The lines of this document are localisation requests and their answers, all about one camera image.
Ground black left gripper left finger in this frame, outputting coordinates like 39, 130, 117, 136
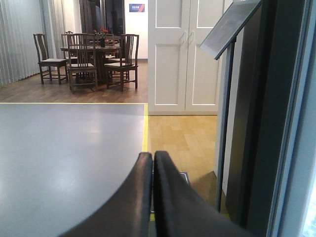
61, 152, 153, 237

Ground wooden dining chair right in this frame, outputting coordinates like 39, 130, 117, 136
104, 34, 139, 91

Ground red flowers in vase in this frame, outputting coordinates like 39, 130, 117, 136
93, 28, 109, 47

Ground grey sign board stand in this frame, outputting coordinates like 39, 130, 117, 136
200, 0, 261, 211

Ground blue wall sign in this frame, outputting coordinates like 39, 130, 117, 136
129, 3, 146, 12

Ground grey pleated curtain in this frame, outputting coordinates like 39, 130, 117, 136
0, 0, 65, 86

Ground wooden dining chair left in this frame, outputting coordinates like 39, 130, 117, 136
33, 33, 68, 84

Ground round dark wooden dining table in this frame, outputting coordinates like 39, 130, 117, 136
60, 34, 121, 86

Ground wooden dining chair front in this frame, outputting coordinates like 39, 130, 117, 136
67, 33, 98, 93

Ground white double door wardrobe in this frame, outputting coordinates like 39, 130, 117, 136
148, 0, 231, 116

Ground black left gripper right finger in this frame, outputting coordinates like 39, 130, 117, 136
154, 151, 252, 237

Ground wooden dining chair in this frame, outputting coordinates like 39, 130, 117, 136
67, 33, 98, 93
33, 33, 68, 84
104, 34, 139, 91

